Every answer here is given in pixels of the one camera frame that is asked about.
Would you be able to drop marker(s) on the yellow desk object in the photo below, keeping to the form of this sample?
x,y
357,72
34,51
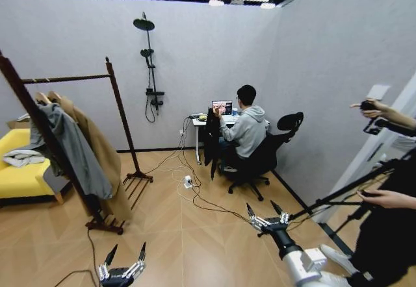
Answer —
x,y
202,117

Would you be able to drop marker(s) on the standing person's right forearm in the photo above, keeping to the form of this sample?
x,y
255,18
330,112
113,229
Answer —
x,y
399,123

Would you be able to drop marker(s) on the black tripod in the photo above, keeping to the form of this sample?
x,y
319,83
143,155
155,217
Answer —
x,y
341,192

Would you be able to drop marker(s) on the black hanging garment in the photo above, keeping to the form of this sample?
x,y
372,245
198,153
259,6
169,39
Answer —
x,y
211,141

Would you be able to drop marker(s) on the grey hanging garment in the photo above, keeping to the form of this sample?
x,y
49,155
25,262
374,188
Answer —
x,y
74,150

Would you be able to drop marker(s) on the tan long coat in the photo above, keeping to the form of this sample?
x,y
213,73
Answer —
x,y
100,157

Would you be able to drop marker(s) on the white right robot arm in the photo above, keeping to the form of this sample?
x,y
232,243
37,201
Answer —
x,y
294,262

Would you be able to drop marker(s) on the open laptop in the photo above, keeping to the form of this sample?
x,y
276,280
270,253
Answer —
x,y
224,106

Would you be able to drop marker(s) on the white power strip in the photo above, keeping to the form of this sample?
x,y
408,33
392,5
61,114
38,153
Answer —
x,y
188,182

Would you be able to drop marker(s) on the standing person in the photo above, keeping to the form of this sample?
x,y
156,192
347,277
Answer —
x,y
390,235

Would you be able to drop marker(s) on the dark wooden garment rack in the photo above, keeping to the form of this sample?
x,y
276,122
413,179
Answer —
x,y
124,121

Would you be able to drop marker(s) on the small black handheld controller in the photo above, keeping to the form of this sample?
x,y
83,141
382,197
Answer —
x,y
370,193

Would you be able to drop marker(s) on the wooden clothes hanger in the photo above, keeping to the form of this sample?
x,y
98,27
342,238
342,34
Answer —
x,y
54,94
41,97

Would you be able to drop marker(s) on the white door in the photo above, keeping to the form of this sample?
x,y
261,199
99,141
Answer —
x,y
360,167

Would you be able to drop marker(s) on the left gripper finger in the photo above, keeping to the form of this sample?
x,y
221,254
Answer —
x,y
110,256
141,254

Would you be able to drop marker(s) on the brown cardboard box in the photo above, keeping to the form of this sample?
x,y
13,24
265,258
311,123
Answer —
x,y
18,124

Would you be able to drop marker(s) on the yellow sofa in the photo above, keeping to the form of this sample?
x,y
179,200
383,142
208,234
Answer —
x,y
19,183

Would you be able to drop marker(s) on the black shower set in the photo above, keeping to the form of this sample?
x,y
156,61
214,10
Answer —
x,y
149,56

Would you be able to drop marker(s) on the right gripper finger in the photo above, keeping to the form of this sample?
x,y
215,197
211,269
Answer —
x,y
276,207
251,214

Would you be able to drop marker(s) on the white wall plate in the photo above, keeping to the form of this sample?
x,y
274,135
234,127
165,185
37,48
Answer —
x,y
377,92

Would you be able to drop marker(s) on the black office chair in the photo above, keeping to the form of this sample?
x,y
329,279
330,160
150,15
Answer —
x,y
260,160

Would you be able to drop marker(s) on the white desk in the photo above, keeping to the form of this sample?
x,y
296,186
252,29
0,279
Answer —
x,y
197,144

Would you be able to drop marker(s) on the seated person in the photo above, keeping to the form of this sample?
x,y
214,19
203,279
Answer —
x,y
248,128

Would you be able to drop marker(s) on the pale grey crumpled garment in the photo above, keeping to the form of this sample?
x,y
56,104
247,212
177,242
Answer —
x,y
22,157

